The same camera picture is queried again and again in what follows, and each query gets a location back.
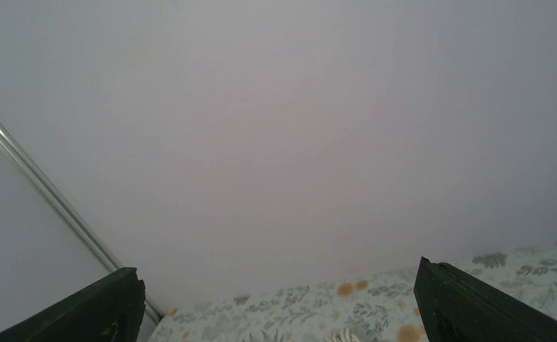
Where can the aluminium corner frame rail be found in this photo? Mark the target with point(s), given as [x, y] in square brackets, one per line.
[47, 251]

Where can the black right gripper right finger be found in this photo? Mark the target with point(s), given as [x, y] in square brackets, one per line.
[455, 306]

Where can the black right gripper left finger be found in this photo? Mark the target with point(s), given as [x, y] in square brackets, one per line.
[111, 309]

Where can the floral patterned table mat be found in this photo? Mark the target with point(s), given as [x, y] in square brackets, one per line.
[380, 307]

